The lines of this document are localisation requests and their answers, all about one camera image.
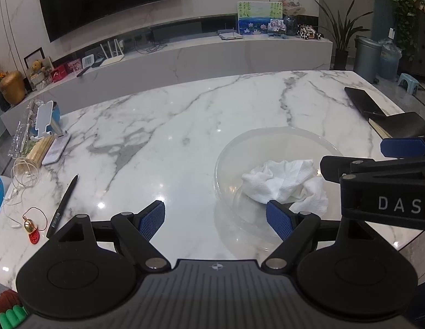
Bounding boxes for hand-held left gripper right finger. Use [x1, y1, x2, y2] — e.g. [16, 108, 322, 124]
[261, 199, 374, 275]

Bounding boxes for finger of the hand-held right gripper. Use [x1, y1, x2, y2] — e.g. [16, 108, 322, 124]
[320, 156, 425, 182]
[380, 138, 425, 158]

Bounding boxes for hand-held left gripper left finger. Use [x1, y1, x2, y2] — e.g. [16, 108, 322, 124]
[56, 200, 172, 272]

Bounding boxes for white cloth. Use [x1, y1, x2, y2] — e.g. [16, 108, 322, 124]
[241, 159, 329, 218]

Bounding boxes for clear glass bowl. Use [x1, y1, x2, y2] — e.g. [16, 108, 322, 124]
[214, 127, 345, 247]

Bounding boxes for black notebook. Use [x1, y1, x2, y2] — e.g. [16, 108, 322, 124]
[367, 111, 425, 141]

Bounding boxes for small plastic stool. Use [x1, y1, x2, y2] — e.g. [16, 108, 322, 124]
[397, 73, 420, 95]

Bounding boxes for blue water bottle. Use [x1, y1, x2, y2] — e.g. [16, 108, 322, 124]
[380, 39, 403, 81]

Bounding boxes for black pen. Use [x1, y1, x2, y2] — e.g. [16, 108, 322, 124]
[45, 174, 79, 240]

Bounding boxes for grey trash can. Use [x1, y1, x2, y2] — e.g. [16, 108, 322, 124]
[353, 36, 382, 83]

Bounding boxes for dark cabinet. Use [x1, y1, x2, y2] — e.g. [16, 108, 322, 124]
[409, 7, 425, 86]

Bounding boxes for white phone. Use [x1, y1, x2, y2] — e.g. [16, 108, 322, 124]
[42, 134, 71, 165]

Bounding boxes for red gold charm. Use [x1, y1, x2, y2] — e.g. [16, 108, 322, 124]
[22, 206, 49, 245]

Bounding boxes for potted plant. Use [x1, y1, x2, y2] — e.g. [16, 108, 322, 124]
[315, 0, 374, 71]

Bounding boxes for ivy plant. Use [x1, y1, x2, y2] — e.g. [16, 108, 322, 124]
[385, 0, 425, 59]

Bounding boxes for toy cars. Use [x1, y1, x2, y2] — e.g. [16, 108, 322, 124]
[297, 24, 324, 41]

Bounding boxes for white phone stand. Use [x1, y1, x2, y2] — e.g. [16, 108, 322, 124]
[30, 101, 69, 141]

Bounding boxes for small photo block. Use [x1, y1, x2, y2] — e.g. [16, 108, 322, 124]
[267, 19, 287, 39]

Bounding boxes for clear plastic bag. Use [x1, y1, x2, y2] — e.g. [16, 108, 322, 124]
[8, 99, 45, 158]

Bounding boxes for white router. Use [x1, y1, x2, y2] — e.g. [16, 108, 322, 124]
[96, 39, 125, 67]

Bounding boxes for white marble console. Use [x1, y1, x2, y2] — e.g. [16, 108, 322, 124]
[0, 36, 333, 131]

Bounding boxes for red ribbed object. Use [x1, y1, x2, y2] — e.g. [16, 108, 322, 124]
[0, 290, 19, 311]

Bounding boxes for round paper fan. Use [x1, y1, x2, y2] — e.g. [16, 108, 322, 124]
[283, 0, 307, 16]

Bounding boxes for grey flat device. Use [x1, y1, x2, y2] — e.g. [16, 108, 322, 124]
[217, 29, 244, 41]

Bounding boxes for green plastic object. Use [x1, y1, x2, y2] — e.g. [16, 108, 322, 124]
[0, 303, 28, 329]

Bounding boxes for lotus pond painting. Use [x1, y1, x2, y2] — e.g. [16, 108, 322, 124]
[237, 1, 284, 35]

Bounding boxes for red box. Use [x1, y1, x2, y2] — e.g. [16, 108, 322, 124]
[50, 63, 68, 83]

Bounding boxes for teddy bear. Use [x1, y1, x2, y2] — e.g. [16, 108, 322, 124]
[29, 60, 52, 86]

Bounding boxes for gold vase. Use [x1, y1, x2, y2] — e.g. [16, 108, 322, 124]
[0, 70, 26, 105]

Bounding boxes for black television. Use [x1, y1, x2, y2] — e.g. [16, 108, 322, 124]
[36, 0, 184, 43]

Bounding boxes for white wired earphones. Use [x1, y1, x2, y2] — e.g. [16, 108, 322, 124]
[2, 156, 40, 228]

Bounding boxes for black cables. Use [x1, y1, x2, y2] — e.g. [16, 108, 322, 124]
[133, 39, 172, 53]

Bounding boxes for black picture frame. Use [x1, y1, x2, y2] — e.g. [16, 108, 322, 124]
[24, 47, 45, 71]

